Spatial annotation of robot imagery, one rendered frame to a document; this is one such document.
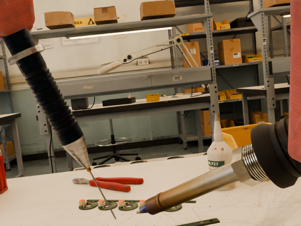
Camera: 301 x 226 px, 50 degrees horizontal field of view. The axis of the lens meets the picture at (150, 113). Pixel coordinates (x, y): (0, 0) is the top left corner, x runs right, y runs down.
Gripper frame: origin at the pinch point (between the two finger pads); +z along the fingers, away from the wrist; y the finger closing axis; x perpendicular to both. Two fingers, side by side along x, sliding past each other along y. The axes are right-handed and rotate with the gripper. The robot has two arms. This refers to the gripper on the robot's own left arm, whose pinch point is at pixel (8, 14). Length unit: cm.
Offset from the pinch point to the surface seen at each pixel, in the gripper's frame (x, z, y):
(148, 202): -1.3, 10.2, -1.1
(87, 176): -2.3, 21.2, 40.8
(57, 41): -83, -33, 447
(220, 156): -16.5, 21.5, 19.7
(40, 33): -37, -26, 238
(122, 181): -5.9, 21.9, 31.7
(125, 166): -9.2, 23.9, 42.0
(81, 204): 1.1, 19.3, 26.4
